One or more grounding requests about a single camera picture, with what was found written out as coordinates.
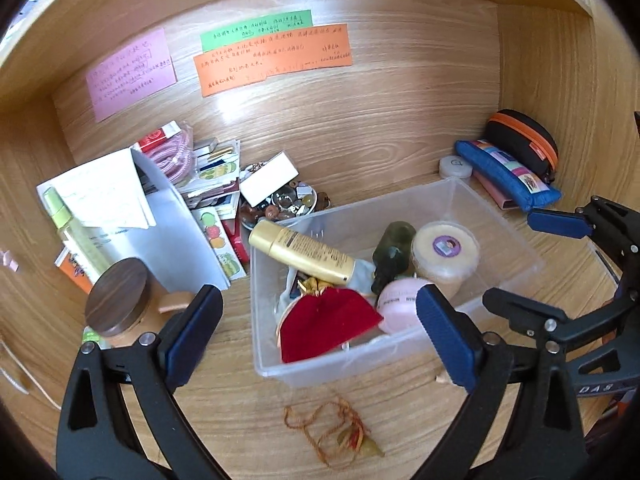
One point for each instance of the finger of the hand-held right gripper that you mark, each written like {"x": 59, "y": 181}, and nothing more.
{"x": 525, "y": 310}
{"x": 555, "y": 222}

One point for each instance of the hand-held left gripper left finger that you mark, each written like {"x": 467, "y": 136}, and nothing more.
{"x": 192, "y": 340}

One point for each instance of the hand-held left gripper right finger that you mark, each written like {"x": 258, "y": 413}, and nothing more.
{"x": 450, "y": 340}

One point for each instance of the clear plastic storage bin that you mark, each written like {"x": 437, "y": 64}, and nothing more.
{"x": 500, "y": 240}

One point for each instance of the pink round jar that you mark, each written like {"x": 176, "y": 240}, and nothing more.
{"x": 400, "y": 302}

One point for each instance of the dark green glass bottle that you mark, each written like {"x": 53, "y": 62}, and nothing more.
{"x": 392, "y": 255}

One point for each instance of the red velvet pouch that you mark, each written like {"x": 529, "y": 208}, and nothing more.
{"x": 325, "y": 325}

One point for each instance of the gold cosmetic bottle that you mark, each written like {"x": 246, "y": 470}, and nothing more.
{"x": 305, "y": 250}

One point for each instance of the wooden desktop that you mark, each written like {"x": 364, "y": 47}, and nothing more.
{"x": 240, "y": 410}

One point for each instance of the dark striped cloth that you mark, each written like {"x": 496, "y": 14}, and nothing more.
{"x": 615, "y": 420}

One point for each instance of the pink wallet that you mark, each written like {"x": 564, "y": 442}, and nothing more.
{"x": 492, "y": 191}

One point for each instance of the blue fabric pouch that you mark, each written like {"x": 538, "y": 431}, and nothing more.
{"x": 500, "y": 170}

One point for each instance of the brown mug with wooden lid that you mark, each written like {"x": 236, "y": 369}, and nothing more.
{"x": 117, "y": 295}

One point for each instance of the cream jar with clear lid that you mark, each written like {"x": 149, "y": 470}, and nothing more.
{"x": 445, "y": 247}

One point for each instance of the black case with orange zipper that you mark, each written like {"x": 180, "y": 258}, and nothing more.
{"x": 520, "y": 135}

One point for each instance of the fruit print box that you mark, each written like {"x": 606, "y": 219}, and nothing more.
{"x": 220, "y": 245}

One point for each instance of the white bottle with orange label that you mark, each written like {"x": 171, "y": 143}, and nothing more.
{"x": 92, "y": 336}

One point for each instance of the white paper folder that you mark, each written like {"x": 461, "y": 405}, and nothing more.
{"x": 175, "y": 240}

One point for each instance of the white round container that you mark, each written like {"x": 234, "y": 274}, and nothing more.
{"x": 455, "y": 167}

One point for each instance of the orange printed box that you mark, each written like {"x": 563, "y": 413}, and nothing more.
{"x": 75, "y": 270}

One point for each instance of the light green spray bottle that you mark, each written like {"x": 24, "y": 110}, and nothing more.
{"x": 75, "y": 235}

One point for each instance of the small white box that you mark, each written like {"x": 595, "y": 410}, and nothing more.
{"x": 267, "y": 182}

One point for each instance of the clear bowl of beads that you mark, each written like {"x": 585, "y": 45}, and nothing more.
{"x": 300, "y": 202}

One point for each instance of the white handwritten papers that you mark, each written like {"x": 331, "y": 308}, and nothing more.
{"x": 100, "y": 185}

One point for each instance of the red and white box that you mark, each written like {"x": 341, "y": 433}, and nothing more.
{"x": 155, "y": 139}

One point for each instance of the pink paper note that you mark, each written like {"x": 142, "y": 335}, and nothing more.
{"x": 130, "y": 75}

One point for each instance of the orange paper note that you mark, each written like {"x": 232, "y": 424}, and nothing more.
{"x": 270, "y": 60}

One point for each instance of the green paper note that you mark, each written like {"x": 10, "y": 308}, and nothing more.
{"x": 250, "y": 32}

